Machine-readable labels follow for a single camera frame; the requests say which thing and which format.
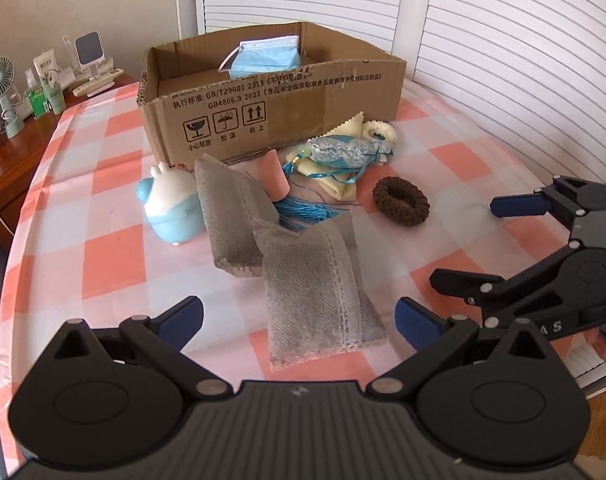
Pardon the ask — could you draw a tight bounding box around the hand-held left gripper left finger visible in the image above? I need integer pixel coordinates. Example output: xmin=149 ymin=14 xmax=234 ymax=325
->
xmin=48 ymin=296 xmax=234 ymax=403

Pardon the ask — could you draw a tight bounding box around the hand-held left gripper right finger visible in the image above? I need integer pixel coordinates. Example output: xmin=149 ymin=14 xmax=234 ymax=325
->
xmin=368 ymin=297 xmax=564 ymax=403

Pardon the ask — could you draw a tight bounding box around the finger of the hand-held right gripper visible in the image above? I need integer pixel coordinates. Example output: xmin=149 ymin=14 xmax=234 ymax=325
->
xmin=489 ymin=176 xmax=588 ymax=243
xmin=429 ymin=240 xmax=582 ymax=330

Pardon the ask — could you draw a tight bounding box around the grey non-woven pouch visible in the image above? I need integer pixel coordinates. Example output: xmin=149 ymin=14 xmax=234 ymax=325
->
xmin=253 ymin=212 xmax=388 ymax=367
xmin=194 ymin=156 xmax=284 ymax=277

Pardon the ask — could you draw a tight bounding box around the brown hair scrunchie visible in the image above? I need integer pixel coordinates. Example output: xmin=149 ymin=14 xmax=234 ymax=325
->
xmin=373 ymin=176 xmax=430 ymax=227

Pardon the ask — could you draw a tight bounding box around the blue white toy figure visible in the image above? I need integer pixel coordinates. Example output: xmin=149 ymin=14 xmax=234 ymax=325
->
xmin=137 ymin=162 xmax=204 ymax=247

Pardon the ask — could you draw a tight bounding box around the white flower hair scrunchie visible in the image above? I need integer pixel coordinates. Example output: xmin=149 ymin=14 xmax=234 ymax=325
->
xmin=361 ymin=120 xmax=398 ymax=166

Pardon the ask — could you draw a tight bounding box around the yellow cleaning cloth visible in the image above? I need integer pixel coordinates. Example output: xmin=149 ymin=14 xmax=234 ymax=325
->
xmin=308 ymin=112 xmax=370 ymax=204

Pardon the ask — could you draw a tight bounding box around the brocade sachet with blue tassel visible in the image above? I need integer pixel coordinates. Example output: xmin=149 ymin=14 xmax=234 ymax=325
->
xmin=273 ymin=134 xmax=388 ymax=233

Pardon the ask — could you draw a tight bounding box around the brown cardboard box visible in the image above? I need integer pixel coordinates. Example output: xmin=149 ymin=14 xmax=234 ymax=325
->
xmin=137 ymin=21 xmax=408 ymax=166

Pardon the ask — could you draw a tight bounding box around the blue face mask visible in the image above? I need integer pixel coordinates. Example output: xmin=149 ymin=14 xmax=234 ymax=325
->
xmin=219 ymin=36 xmax=302 ymax=81

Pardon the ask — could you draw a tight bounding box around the person's right hand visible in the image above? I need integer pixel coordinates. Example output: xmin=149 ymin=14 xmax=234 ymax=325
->
xmin=585 ymin=327 xmax=606 ymax=363

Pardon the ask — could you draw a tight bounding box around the pink white checked tablecloth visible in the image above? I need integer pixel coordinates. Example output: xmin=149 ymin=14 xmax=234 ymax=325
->
xmin=0 ymin=77 xmax=606 ymax=466

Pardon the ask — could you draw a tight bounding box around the wooden nightstand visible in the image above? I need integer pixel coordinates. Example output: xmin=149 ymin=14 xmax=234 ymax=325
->
xmin=0 ymin=72 xmax=138 ymax=250

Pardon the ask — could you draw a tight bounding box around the white remote control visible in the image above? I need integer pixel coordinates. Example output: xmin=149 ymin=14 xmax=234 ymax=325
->
xmin=73 ymin=69 xmax=122 ymax=97

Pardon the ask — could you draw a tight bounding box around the pale green bottle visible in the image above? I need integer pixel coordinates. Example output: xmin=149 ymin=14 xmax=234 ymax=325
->
xmin=45 ymin=76 xmax=66 ymax=115

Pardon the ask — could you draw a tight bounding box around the green label sanitizer bottle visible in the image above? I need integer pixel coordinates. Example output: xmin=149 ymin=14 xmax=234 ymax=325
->
xmin=25 ymin=85 xmax=50 ymax=118

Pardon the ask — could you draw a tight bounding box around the white device with grey screen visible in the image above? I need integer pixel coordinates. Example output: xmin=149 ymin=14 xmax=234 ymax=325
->
xmin=74 ymin=31 xmax=108 ymax=75

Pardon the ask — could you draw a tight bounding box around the white cosmetic tube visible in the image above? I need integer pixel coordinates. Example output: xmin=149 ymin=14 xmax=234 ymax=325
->
xmin=33 ymin=49 xmax=62 ymax=87

